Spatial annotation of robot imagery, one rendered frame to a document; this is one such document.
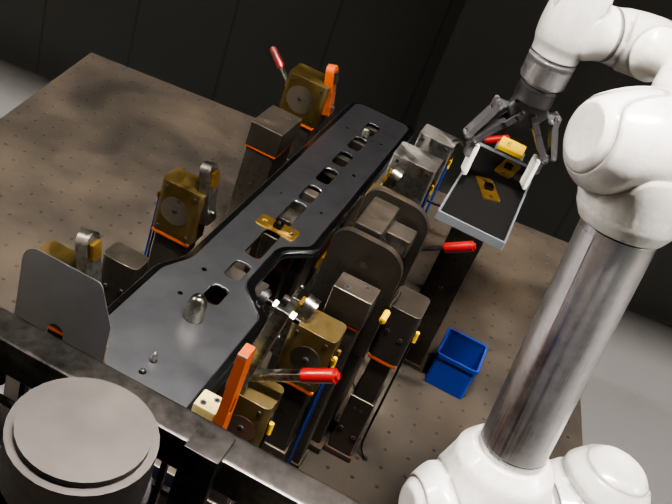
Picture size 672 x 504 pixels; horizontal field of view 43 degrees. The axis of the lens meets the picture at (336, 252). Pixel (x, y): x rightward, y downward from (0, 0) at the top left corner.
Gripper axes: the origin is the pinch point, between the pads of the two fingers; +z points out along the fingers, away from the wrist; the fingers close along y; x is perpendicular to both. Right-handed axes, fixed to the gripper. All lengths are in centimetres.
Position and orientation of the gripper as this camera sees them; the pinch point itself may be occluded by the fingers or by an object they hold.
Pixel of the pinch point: (495, 173)
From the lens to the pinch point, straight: 174.6
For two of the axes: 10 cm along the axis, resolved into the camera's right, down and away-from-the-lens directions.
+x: 0.6, 6.0, -8.0
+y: -9.5, -2.1, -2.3
